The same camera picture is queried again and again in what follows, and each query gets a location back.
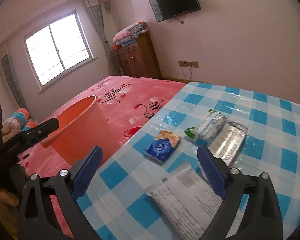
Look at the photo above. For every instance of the brown wooden cabinet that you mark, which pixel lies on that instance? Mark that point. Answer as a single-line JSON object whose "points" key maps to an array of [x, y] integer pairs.
{"points": [[138, 59]]}

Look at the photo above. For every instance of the blue tissue pack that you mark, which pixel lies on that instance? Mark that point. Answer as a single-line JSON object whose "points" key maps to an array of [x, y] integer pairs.
{"points": [[162, 146]]}

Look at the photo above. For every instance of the silver foil snack pouch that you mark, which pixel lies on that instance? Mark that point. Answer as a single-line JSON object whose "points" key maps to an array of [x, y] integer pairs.
{"points": [[228, 141]]}

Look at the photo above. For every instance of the grey courier mailer bag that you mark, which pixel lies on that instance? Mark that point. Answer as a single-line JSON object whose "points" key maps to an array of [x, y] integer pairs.
{"points": [[187, 201]]}

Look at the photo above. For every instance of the orange plastic bucket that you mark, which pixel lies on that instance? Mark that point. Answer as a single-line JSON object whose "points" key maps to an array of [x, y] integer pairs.
{"points": [[81, 127]]}

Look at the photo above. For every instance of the wall power socket strip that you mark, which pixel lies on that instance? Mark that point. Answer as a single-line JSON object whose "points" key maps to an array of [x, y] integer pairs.
{"points": [[192, 64]]}

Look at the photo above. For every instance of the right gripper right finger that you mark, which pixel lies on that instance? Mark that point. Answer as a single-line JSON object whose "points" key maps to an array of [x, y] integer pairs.
{"points": [[262, 217]]}

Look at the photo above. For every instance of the wall mounted black television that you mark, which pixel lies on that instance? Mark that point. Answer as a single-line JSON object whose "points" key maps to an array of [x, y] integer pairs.
{"points": [[166, 9]]}

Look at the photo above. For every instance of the left grey curtain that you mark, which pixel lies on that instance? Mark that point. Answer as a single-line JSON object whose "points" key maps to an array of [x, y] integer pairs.
{"points": [[10, 76]]}

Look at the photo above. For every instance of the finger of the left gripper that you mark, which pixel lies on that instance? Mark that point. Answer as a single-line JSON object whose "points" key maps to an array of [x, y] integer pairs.
{"points": [[37, 134]]}

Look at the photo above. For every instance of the grey checked curtain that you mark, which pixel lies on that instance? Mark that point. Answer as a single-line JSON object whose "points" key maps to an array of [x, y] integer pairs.
{"points": [[94, 10]]}

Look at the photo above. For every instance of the window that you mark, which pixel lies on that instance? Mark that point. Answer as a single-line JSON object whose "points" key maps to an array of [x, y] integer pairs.
{"points": [[57, 49]]}

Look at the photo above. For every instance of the folded blankets stack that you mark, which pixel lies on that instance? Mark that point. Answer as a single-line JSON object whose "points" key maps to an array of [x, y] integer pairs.
{"points": [[130, 33]]}

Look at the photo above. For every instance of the floral rolled pillows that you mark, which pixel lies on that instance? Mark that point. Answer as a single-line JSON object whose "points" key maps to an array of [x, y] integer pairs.
{"points": [[17, 122]]}

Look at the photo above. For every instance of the pink heart bedspread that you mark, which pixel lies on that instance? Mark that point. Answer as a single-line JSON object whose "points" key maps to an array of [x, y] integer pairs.
{"points": [[127, 104]]}

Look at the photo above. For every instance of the blue checkered tablecloth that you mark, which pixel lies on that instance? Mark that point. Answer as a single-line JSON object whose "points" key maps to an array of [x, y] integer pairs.
{"points": [[116, 204]]}

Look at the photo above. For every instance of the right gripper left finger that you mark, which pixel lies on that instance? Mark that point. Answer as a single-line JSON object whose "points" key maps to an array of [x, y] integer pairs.
{"points": [[37, 219]]}

